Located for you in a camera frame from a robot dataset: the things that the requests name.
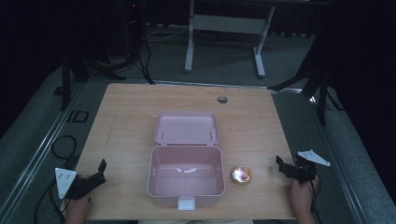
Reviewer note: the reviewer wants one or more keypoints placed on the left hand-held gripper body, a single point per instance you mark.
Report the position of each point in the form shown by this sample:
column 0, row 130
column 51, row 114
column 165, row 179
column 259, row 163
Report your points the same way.
column 66, row 182

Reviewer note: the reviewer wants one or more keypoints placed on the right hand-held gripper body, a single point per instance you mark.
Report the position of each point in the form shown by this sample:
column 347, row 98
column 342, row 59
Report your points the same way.
column 306, row 168

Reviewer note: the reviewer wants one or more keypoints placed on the pink storage box with lid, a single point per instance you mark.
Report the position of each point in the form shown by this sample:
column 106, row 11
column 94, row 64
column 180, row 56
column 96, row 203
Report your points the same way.
column 186, row 160

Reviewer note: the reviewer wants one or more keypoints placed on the person's right hand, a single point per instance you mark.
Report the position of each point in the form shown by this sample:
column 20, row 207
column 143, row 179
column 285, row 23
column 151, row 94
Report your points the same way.
column 302, row 196

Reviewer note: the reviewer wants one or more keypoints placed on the black metal stand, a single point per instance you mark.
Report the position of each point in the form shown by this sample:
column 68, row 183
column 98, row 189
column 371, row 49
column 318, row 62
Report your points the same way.
column 67, row 74
column 317, row 81

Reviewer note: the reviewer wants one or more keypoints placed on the metal floor rail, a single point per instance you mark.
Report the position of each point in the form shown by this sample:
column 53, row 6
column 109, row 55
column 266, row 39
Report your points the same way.
column 34, row 158
column 339, row 161

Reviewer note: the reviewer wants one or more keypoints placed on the white desk frame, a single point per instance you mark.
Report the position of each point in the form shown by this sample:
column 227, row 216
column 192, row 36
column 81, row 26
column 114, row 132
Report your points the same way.
column 229, row 25

